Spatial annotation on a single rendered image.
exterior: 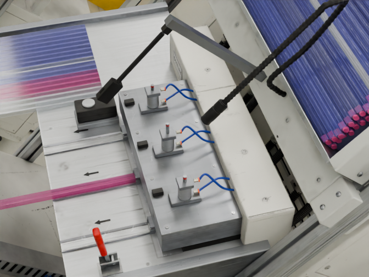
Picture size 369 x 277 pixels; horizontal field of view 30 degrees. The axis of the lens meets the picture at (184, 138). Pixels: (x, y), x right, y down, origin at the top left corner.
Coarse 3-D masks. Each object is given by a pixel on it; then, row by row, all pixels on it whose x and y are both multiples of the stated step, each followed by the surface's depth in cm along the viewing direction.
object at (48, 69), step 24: (0, 48) 146; (24, 48) 146; (48, 48) 146; (72, 48) 146; (0, 72) 141; (24, 72) 141; (48, 72) 141; (72, 72) 141; (96, 72) 141; (0, 96) 136; (24, 96) 136; (48, 96) 136; (72, 96) 136
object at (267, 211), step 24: (192, 48) 136; (192, 72) 131; (216, 72) 131; (216, 96) 126; (240, 96) 126; (216, 120) 122; (240, 120) 122; (216, 144) 118; (240, 144) 118; (240, 168) 114; (264, 168) 115; (240, 192) 111; (264, 192) 111; (264, 216) 108; (288, 216) 110
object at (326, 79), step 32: (256, 0) 125; (288, 0) 118; (320, 0) 113; (352, 0) 108; (288, 32) 116; (352, 32) 106; (320, 64) 108; (352, 64) 104; (320, 96) 106; (352, 96) 102; (320, 128) 104; (352, 128) 102
